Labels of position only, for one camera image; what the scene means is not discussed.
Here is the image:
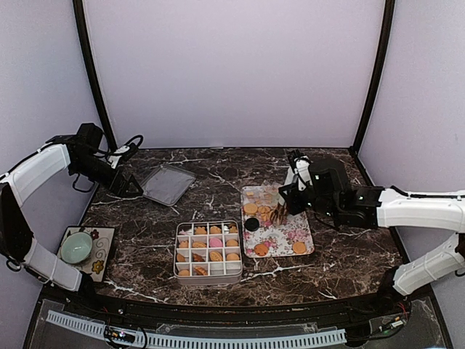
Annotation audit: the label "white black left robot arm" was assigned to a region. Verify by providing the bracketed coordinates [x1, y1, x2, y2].
[1, 123, 143, 317]

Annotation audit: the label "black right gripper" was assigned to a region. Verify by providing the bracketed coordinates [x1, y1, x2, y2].
[280, 181, 340, 221]

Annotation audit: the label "green ceramic cup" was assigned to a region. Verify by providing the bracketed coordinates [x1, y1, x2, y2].
[60, 232, 93, 265]

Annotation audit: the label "orange chip cookie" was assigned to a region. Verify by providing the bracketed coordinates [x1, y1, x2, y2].
[254, 244, 269, 257]

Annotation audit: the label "silver divided cookie tin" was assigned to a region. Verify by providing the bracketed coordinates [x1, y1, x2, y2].
[173, 220, 243, 286]

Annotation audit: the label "round orange cookie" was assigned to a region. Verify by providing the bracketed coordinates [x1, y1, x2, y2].
[226, 252, 240, 261]
[292, 241, 307, 254]

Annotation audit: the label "tan biscuit bottom row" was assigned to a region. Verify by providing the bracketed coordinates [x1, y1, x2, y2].
[194, 266, 208, 276]

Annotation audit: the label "left black frame post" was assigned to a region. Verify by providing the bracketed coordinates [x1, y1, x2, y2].
[72, 0, 117, 151]

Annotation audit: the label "silver tin lid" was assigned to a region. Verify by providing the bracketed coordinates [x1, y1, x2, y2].
[140, 164, 196, 206]

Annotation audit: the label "right black frame post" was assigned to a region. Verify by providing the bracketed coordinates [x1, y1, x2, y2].
[350, 0, 396, 156]

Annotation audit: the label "pink round cookie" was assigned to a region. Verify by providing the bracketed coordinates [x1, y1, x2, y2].
[209, 238, 223, 248]

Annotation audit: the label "orange cookie column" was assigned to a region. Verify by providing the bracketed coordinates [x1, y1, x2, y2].
[226, 239, 239, 247]

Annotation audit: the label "tan sandwich biscuit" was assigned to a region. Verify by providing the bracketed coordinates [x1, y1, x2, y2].
[243, 203, 258, 216]

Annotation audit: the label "orange cookie bottom row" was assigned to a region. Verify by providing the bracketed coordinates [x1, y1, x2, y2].
[178, 269, 190, 277]

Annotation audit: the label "floral cookie tray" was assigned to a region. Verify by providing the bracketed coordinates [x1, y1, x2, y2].
[240, 185, 315, 258]

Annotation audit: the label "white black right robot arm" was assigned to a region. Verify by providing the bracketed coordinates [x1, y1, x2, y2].
[278, 151, 464, 316]

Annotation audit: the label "floral square coaster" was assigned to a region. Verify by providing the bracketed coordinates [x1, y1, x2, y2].
[57, 226, 116, 283]

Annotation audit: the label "brown flower cookie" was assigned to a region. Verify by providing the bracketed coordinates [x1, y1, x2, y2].
[193, 254, 205, 262]

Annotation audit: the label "black chocolate sandwich cookie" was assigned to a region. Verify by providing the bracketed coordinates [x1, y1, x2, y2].
[244, 217, 260, 232]

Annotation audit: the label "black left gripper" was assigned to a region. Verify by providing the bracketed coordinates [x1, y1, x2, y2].
[70, 153, 143, 197]

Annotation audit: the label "silver metal tongs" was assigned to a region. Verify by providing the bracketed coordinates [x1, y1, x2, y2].
[270, 167, 294, 226]

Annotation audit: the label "tan oval biscuit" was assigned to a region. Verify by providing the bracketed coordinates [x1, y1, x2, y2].
[209, 251, 223, 262]

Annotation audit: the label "black frame post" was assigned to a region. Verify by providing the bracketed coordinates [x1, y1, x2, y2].
[72, 0, 117, 151]
[350, 0, 396, 156]

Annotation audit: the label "white slotted cable duct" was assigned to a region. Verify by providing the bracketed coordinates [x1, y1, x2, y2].
[46, 310, 347, 348]

